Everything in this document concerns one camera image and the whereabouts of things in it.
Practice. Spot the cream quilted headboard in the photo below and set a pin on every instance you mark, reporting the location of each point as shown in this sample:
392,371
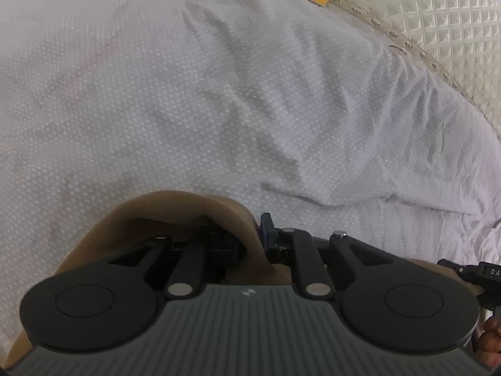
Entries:
442,19

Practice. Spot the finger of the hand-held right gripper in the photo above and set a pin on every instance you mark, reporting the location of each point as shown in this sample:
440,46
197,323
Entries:
450,266

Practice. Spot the person's right hand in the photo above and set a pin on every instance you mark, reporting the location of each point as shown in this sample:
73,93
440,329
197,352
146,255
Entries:
491,340

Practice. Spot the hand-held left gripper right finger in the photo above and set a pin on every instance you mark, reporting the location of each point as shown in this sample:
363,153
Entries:
266,231

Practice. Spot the brown sweatshirt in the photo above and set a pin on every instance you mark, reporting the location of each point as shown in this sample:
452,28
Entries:
176,207

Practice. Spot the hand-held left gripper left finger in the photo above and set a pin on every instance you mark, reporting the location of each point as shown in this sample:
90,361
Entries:
195,254

